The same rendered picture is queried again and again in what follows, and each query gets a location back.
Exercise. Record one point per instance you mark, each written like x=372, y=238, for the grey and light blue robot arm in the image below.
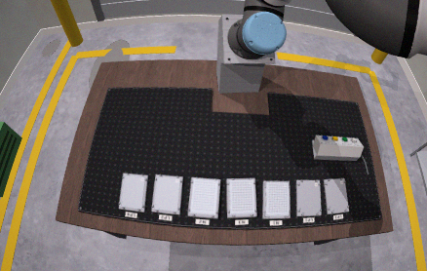
x=380, y=23

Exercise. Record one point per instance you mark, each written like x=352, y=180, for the black perforated work table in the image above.
x=172, y=131

